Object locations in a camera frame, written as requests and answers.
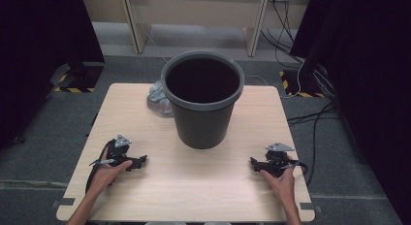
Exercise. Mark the person's left hand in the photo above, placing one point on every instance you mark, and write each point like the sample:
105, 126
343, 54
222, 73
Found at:
103, 176

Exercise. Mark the dark grey trash bin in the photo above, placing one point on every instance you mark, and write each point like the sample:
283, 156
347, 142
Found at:
200, 131

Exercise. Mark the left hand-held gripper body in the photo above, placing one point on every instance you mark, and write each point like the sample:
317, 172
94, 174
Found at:
120, 141

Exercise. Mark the grey plastic trash bag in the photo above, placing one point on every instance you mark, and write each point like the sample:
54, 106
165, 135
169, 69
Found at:
158, 99

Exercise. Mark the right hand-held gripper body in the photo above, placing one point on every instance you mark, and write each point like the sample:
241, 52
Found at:
279, 147

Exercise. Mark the striped stand base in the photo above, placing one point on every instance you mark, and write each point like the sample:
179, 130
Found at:
294, 84
77, 79

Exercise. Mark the beige desk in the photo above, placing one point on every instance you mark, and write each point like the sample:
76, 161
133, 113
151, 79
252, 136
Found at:
194, 8

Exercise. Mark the black curtain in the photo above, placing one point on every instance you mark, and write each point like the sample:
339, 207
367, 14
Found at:
365, 73
38, 40

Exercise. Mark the person's right hand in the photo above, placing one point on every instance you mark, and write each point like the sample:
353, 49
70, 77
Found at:
284, 186

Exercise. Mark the grey table bracket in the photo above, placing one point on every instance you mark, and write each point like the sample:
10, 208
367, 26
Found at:
64, 201
308, 206

